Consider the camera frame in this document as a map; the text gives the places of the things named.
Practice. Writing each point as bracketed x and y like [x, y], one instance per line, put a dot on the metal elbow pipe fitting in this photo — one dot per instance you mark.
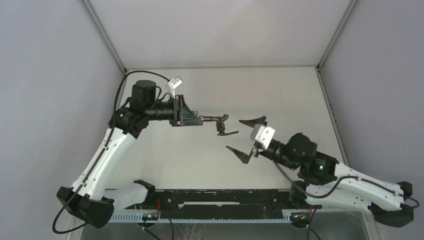
[198, 116]

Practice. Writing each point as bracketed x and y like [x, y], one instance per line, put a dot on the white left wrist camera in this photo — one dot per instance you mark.
[172, 85]

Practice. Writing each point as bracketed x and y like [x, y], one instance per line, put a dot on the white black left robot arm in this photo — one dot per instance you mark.
[87, 198]

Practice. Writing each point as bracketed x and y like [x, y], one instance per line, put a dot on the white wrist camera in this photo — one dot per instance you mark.
[262, 136]
[172, 85]

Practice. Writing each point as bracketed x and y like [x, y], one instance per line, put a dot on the metal water faucet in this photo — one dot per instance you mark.
[219, 124]

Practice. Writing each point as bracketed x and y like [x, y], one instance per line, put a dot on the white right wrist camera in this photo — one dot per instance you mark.
[262, 136]

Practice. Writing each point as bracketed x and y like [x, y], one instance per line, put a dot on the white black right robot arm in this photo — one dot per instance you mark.
[325, 182]

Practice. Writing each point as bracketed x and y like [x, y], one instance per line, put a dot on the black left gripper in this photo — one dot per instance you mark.
[182, 115]

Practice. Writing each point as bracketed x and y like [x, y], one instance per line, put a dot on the white slotted cable duct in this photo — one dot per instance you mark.
[140, 217]

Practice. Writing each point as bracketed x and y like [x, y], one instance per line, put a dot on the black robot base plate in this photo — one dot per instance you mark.
[221, 203]

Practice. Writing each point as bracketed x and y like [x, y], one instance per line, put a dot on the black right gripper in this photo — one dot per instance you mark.
[244, 158]

